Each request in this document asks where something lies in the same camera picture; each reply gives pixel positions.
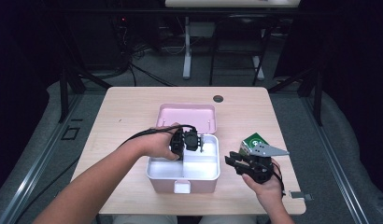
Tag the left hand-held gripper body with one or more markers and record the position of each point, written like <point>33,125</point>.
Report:
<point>189,140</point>

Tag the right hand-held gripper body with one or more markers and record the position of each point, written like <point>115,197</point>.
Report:
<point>259,169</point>

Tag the pink storage box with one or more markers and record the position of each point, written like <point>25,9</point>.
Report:
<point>199,168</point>

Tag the green packet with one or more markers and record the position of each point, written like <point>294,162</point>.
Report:
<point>253,139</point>

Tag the person's right hand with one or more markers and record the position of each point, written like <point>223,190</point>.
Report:
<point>269,189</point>

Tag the person's left hand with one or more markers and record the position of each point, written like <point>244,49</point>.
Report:
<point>155,143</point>

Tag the round table grommet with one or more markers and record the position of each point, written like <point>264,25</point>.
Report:
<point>218,99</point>

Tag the black chair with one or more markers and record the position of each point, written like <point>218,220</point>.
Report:
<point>212,62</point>

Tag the white desk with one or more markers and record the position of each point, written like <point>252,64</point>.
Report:
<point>187,46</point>

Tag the square floor outlet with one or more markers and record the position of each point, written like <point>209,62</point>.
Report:
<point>70,133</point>

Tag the black equipment with red light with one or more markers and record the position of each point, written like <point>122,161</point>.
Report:
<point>122,28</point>

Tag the grey metal table bracket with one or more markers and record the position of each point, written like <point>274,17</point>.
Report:
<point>300,195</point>

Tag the aluminium floor rail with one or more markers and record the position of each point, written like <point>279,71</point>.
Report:
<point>40,161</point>
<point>333,161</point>

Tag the black metal frame stand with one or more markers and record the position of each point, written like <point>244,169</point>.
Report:
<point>63,93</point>
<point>319,99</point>

